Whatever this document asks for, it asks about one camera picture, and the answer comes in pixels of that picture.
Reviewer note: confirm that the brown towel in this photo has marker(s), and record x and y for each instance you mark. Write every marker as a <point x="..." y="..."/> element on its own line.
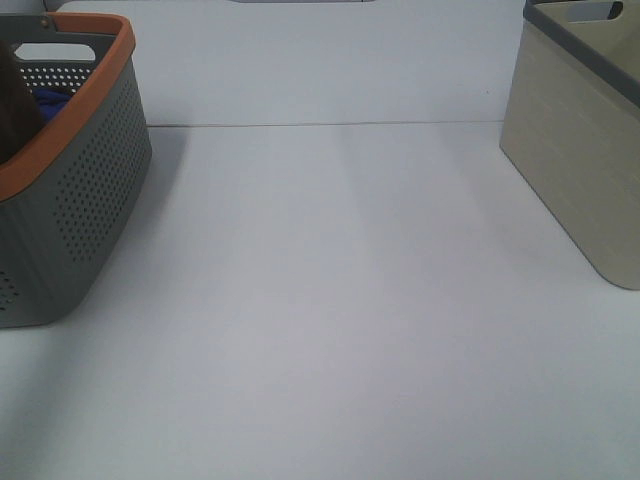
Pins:
<point x="21" y="118"/>

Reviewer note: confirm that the grey basket with orange rim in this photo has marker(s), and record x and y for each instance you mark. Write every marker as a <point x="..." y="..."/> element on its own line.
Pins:
<point x="68" y="192"/>

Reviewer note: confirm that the beige plastic storage bin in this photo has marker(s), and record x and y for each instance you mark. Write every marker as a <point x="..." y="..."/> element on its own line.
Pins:
<point x="571" y="125"/>

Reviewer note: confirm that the blue cloth in basket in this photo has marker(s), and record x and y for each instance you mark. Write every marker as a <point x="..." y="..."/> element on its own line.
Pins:
<point x="50" y="101"/>

